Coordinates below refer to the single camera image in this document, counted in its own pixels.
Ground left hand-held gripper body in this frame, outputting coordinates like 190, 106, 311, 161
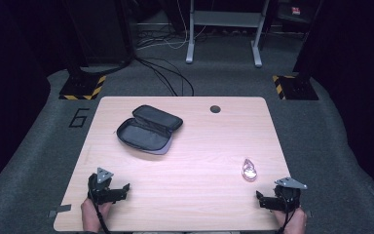
87, 167, 119, 206

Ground white metal desk frame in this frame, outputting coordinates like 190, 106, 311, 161
185, 0, 271, 68

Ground person's right hand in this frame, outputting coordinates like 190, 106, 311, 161
272, 206, 308, 234

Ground black stand base hazard stripes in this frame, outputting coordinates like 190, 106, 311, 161
272, 74, 319, 101
58, 73, 107, 101

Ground small clear pink pouch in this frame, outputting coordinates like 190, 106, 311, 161
241, 158, 258, 182

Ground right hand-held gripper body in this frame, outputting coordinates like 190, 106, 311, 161
271, 176, 309, 215

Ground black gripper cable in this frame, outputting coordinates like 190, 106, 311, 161
89, 190, 112, 234
275, 190, 297, 234

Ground dark cabinet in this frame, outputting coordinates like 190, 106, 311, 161
65, 0, 134, 66

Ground grey tape strip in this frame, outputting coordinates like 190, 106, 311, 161
47, 204, 73, 218

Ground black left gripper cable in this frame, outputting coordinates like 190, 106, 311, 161
89, 190, 112, 234

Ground black zipper case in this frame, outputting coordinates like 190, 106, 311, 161
115, 103, 184, 156

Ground person's left hand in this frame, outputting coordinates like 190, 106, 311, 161
80, 197, 113, 234

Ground black floor cables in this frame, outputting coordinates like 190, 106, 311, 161
133, 29, 196, 98

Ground dark box red label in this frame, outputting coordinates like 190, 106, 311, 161
277, 2, 313, 23

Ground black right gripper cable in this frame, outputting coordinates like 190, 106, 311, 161
275, 190, 297, 234

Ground white floor cables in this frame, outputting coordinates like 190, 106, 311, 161
135, 0, 208, 51

